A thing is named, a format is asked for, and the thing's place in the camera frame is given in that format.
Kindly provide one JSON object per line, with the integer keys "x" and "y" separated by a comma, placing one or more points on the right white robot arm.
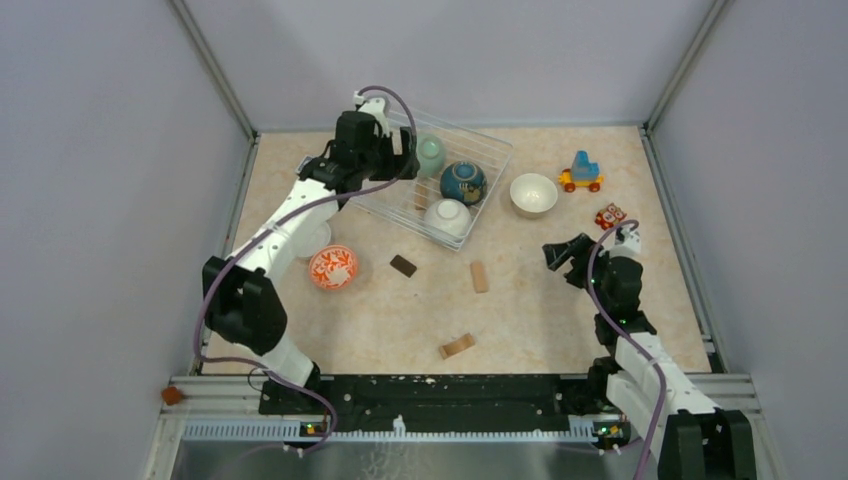
{"x": 689, "y": 435}

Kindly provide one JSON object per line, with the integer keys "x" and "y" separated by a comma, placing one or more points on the red owl toy block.
{"x": 609, "y": 216}

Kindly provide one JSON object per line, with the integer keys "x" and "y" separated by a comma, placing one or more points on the blue yellow toy train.
{"x": 583, "y": 173}

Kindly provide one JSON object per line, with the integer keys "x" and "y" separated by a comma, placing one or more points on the dark brown block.
{"x": 403, "y": 266}

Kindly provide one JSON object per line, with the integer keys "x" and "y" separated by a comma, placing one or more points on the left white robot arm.
{"x": 240, "y": 299}

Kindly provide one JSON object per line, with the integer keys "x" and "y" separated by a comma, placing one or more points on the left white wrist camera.
{"x": 377, "y": 107}

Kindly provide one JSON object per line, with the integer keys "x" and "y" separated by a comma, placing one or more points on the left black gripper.
{"x": 395, "y": 163}

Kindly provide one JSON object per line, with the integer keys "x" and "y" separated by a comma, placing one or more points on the orange patterned white bowl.
{"x": 333, "y": 267}

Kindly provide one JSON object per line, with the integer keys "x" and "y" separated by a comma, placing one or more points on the dark teal patterned bowl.
{"x": 464, "y": 181}

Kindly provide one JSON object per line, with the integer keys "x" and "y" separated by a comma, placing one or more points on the light green ceramic bowl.
{"x": 431, "y": 155}

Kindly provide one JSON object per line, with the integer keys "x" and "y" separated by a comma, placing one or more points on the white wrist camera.
{"x": 377, "y": 107}
{"x": 627, "y": 243}

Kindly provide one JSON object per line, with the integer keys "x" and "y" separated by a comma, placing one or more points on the notched wooden block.
{"x": 457, "y": 346}

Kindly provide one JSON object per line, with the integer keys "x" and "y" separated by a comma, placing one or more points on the plain white bowl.
{"x": 319, "y": 239}

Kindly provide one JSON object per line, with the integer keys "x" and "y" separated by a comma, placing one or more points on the white ceramic bowl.
{"x": 448, "y": 216}

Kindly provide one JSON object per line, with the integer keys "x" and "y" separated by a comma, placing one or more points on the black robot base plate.
{"x": 497, "y": 403}

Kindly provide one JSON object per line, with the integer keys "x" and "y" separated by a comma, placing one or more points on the beige ceramic bowl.
{"x": 533, "y": 195}

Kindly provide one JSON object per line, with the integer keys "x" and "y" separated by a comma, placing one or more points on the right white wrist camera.
{"x": 627, "y": 243}

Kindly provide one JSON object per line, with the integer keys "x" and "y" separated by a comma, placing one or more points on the white wire dish rack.
{"x": 395, "y": 204}

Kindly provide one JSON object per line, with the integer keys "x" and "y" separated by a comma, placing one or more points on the small orange block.
{"x": 171, "y": 395}

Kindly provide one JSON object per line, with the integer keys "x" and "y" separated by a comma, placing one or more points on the light wooden block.
{"x": 479, "y": 277}

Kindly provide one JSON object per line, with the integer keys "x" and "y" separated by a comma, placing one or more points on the wooden block in rack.
{"x": 421, "y": 197}

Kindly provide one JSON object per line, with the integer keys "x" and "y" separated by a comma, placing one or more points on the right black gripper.
{"x": 578, "y": 248}

